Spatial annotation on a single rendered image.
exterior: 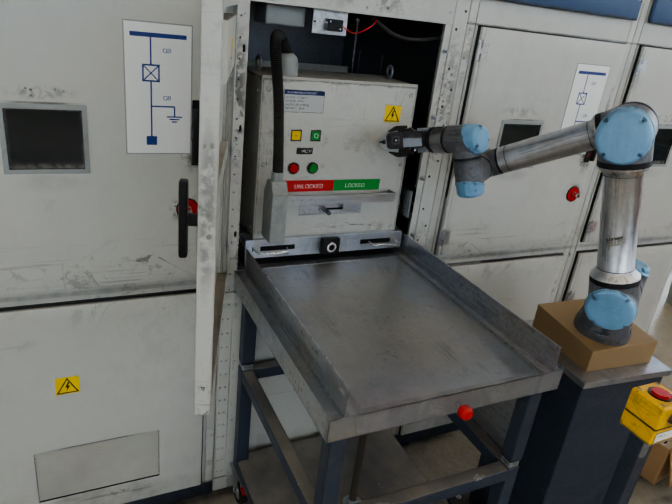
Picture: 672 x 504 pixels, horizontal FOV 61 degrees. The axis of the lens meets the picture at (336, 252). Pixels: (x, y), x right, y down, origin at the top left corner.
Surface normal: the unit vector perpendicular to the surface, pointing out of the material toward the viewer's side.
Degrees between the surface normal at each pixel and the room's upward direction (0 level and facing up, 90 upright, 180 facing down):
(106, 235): 90
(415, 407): 90
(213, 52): 90
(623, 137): 86
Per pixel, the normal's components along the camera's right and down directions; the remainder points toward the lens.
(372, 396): 0.11, -0.91
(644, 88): 0.42, 0.40
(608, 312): -0.51, 0.46
